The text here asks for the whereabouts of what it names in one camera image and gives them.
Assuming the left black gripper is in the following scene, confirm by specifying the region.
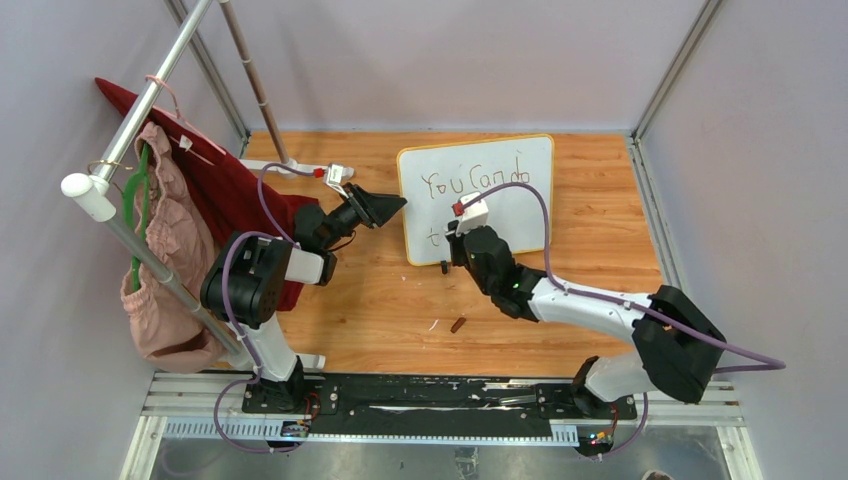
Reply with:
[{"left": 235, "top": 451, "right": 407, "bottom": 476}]
[{"left": 321, "top": 184, "right": 406, "bottom": 252}]

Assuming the yellow-framed whiteboard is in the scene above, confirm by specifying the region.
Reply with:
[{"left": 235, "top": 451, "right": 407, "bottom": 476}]
[{"left": 397, "top": 134, "right": 554, "bottom": 266}]

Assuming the brown marker cap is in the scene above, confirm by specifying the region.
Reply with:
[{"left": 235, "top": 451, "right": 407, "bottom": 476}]
[{"left": 450, "top": 317, "right": 467, "bottom": 334}]

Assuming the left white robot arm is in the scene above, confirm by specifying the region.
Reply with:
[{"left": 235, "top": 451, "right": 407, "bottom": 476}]
[{"left": 200, "top": 183, "right": 407, "bottom": 413}]

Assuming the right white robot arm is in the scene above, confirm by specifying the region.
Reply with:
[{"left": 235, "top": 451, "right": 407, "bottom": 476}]
[{"left": 446, "top": 221, "right": 725, "bottom": 418}]

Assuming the red garment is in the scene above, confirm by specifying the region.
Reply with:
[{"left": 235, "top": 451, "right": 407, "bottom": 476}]
[{"left": 94, "top": 77, "right": 319, "bottom": 314}]

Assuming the pink hanger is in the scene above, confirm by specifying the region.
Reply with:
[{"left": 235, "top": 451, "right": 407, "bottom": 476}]
[{"left": 145, "top": 74, "right": 227, "bottom": 155}]

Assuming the green hanger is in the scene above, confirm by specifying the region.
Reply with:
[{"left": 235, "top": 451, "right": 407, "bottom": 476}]
[{"left": 122, "top": 142, "right": 155, "bottom": 291}]

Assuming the pink garment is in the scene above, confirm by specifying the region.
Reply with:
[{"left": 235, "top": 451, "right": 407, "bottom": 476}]
[{"left": 120, "top": 123, "right": 226, "bottom": 374}]

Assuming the metal clothes rack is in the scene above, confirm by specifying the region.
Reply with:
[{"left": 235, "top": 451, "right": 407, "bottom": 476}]
[{"left": 61, "top": 1, "right": 318, "bottom": 372}]

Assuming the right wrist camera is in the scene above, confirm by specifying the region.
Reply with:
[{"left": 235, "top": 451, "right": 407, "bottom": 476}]
[{"left": 447, "top": 192, "right": 489, "bottom": 236}]

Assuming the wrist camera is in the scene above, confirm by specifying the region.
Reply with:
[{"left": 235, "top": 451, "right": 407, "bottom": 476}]
[
  {"left": 447, "top": 192, "right": 489, "bottom": 236},
  {"left": 323, "top": 163, "right": 354, "bottom": 198}
]

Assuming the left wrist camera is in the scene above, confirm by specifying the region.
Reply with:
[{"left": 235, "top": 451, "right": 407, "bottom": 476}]
[{"left": 323, "top": 163, "right": 354, "bottom": 198}]

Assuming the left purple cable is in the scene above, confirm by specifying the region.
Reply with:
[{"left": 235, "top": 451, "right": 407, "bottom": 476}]
[{"left": 213, "top": 162, "right": 329, "bottom": 455}]

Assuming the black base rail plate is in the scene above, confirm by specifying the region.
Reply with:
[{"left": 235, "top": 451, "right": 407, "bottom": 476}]
[{"left": 240, "top": 373, "right": 637, "bottom": 446}]

